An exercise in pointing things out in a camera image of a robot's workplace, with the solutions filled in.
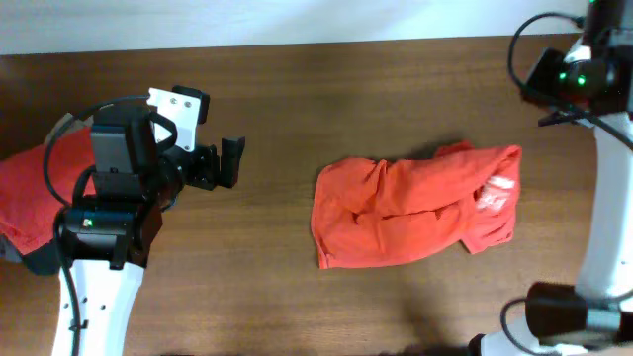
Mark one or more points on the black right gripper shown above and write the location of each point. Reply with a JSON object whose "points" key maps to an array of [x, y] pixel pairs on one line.
{"points": [[552, 117]]}

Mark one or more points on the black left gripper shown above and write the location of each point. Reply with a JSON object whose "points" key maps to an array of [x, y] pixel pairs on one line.
{"points": [[208, 165]]}

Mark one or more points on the orange t-shirt with white print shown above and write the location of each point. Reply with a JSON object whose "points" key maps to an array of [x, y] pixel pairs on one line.
{"points": [[378, 213]]}

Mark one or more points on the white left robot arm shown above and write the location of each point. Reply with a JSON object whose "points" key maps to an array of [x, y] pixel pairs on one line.
{"points": [[103, 238]]}

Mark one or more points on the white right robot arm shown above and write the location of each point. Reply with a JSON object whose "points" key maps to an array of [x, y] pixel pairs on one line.
{"points": [[589, 85]]}

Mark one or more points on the folded beige garment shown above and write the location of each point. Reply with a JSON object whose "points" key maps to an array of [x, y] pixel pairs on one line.
{"points": [[64, 126]]}

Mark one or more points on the folded red shirt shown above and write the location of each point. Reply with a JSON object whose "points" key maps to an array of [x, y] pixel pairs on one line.
{"points": [[27, 206]]}

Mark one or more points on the folded black garment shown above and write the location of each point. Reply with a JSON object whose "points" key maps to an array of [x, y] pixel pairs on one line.
{"points": [[44, 261]]}

